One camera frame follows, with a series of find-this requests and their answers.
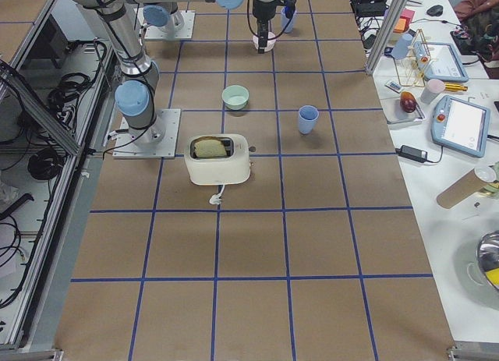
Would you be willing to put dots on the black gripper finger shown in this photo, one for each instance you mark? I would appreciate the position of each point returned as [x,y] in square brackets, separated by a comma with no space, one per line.
[267,37]
[261,36]

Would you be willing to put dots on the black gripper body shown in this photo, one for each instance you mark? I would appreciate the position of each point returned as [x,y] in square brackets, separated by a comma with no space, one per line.
[261,8]

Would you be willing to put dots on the light blue plastic cup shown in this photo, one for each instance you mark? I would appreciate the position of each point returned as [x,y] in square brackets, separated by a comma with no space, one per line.
[307,118]

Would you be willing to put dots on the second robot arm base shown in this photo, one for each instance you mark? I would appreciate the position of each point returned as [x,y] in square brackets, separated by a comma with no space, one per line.
[164,15]

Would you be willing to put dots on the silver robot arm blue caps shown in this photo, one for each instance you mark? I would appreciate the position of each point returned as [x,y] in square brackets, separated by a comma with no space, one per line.
[135,95]

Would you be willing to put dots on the pink bowl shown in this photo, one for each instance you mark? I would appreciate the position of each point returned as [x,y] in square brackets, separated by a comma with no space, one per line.
[256,45]

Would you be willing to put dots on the light blue far cup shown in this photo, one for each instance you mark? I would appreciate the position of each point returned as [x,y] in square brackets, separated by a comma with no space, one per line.
[288,18]

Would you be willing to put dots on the mint green bowl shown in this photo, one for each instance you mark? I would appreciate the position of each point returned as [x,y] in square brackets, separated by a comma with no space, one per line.
[235,97]

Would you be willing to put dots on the black electronics box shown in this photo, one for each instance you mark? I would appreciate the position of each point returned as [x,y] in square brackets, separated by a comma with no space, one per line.
[368,8]

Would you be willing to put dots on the bread slice in toaster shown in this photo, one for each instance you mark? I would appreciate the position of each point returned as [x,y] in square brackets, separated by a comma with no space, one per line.
[209,148]

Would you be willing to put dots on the blue cup on rack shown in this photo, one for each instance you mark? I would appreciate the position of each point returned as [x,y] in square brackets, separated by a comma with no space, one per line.
[401,48]

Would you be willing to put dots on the orange pink sticky notes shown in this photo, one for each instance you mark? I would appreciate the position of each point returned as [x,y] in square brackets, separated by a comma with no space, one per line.
[404,21]

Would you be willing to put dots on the white toaster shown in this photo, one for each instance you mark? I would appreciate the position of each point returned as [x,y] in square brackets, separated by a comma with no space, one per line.
[232,169]

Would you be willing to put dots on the red apple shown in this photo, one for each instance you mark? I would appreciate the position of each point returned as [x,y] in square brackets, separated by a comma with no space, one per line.
[407,102]

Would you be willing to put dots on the black computer mouse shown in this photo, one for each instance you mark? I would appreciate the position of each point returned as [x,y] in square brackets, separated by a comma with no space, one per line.
[435,11]

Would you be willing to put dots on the far teach pendant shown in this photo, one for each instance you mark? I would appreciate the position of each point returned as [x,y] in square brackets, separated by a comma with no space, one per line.
[439,61]

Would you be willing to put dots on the teach pendant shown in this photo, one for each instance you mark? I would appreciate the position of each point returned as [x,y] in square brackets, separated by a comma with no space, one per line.
[460,125]
[439,61]

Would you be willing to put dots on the white pink cup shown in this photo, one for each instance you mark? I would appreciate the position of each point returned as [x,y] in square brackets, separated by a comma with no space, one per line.
[432,89]

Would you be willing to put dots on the black power adapter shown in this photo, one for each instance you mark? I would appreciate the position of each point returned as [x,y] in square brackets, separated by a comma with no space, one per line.
[412,153]

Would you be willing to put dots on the gold metal cylinder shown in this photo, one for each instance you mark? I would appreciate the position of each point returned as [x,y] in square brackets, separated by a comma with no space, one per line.
[455,87]

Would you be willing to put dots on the seated person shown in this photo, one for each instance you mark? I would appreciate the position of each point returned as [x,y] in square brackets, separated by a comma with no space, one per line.
[478,29]

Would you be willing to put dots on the near teach pendant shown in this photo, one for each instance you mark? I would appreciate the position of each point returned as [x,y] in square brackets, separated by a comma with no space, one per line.
[460,125]

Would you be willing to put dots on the cardboard tube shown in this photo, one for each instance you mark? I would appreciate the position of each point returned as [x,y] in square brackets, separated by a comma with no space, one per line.
[467,185]

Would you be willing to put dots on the steel mixing bowl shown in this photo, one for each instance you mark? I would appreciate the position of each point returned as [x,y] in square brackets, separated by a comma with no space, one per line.
[483,271]

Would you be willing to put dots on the aluminium frame post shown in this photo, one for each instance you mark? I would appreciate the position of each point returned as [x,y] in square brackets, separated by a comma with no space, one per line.
[377,51]

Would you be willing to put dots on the gold wire rack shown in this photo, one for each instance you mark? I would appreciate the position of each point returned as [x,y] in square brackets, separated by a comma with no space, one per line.
[411,69]

